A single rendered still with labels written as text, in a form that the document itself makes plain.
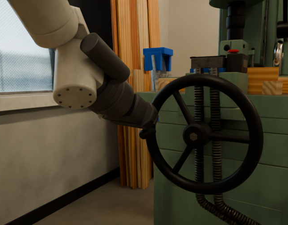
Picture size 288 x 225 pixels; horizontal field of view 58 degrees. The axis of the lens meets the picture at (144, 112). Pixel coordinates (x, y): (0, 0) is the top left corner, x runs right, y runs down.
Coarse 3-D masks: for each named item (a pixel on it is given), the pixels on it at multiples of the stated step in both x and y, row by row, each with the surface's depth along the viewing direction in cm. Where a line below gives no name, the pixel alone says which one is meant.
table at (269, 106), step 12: (144, 96) 89; (252, 96) 71; (264, 96) 70; (276, 96) 68; (168, 108) 85; (192, 108) 71; (204, 108) 69; (228, 108) 66; (264, 108) 70; (276, 108) 68; (240, 120) 64
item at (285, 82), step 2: (278, 80) 81; (280, 80) 81; (282, 80) 81; (284, 80) 80; (286, 80) 80; (284, 82) 80; (286, 82) 80; (284, 84) 80; (286, 84) 80; (284, 86) 80; (286, 86) 80; (182, 88) 98; (184, 88) 98; (282, 88) 81; (284, 88) 80; (286, 88) 80; (178, 90) 99; (180, 90) 99; (182, 90) 98; (184, 90) 98; (282, 90) 81; (284, 90) 81; (286, 90) 80; (282, 92) 81; (284, 92) 81; (286, 92) 80
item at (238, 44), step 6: (222, 42) 85; (228, 42) 84; (234, 42) 83; (240, 42) 82; (246, 42) 87; (222, 48) 85; (234, 48) 83; (240, 48) 82; (246, 48) 88; (222, 54) 85; (246, 54) 88
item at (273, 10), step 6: (270, 0) 97; (276, 0) 96; (270, 6) 97; (276, 6) 96; (270, 12) 97; (276, 12) 96; (270, 18) 97; (276, 18) 96; (270, 24) 98; (276, 24) 97; (270, 30) 98; (270, 36) 98; (276, 36) 97; (270, 42) 98; (270, 48) 98; (270, 54) 99; (270, 60) 99; (270, 66) 99
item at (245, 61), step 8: (232, 56) 68; (240, 56) 67; (192, 64) 71; (200, 64) 69; (208, 64) 68; (216, 64) 67; (224, 64) 68; (232, 64) 68; (240, 64) 67; (192, 72) 71; (208, 72) 68
